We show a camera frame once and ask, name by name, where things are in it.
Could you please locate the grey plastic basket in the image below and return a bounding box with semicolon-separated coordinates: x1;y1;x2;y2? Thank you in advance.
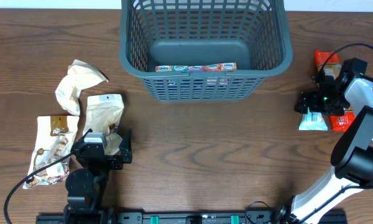
119;0;293;101

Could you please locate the Kleenex tissue multipack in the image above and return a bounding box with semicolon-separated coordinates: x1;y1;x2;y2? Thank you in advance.
144;62;237;86

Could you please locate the white brown pretzel bag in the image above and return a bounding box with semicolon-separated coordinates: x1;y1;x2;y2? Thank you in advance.
22;116;79;189

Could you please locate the beige snack bag clear window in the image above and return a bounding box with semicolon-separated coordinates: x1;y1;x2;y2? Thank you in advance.
83;94;124;155

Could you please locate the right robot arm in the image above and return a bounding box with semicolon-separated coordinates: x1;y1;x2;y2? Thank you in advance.
277;72;373;223

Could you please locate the left black cable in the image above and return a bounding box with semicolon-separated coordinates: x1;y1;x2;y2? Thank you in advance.
2;152;75;224

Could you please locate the orange spaghetti package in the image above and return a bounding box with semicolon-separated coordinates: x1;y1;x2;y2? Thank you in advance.
314;50;355;132

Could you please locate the black cable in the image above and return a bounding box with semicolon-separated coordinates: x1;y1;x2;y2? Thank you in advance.
318;42;373;94
2;152;75;224

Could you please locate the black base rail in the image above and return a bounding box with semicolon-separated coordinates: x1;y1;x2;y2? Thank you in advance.
35;209;348;224

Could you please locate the white teal wipes packet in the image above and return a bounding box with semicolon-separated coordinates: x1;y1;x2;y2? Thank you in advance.
298;110;328;131

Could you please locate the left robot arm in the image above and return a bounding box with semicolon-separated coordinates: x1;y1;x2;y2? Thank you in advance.
64;129;132;223

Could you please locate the right black cable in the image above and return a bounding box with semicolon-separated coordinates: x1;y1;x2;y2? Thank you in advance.
318;42;373;94

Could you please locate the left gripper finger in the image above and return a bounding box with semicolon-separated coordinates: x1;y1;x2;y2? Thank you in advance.
76;129;93;143
119;129;132;156

